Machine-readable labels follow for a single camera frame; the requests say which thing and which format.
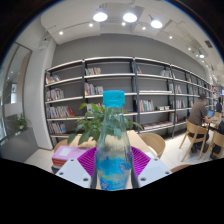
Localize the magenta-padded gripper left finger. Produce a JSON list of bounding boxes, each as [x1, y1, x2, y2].
[[54, 146, 98, 190]]

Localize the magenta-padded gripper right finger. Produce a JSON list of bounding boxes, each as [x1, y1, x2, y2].
[[131, 146, 173, 189]]

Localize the clear bottle with blue cap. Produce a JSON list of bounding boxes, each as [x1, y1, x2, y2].
[[94, 89, 134, 192]]

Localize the red book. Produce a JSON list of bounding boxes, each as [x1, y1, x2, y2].
[[51, 157, 68, 168]]

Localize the pink book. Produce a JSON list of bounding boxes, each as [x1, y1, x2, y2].
[[51, 145, 91, 162]]

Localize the green potted plant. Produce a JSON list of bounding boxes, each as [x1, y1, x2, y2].
[[66, 102, 144, 146]]

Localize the wooden slat chair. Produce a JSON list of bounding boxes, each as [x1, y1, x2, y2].
[[178, 119, 210, 162], [203, 129, 224, 161]]

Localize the small background potted plant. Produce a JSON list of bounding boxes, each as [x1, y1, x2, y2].
[[14, 113, 30, 131]]

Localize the person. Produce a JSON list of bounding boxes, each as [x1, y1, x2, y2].
[[214, 96, 224, 115], [187, 93, 214, 155]]

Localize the grey bookshelf unit with books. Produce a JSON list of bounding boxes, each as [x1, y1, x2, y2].
[[44, 56, 215, 148]]

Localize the round ceiling lights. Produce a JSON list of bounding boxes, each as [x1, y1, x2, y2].
[[56, 9, 208, 60]]

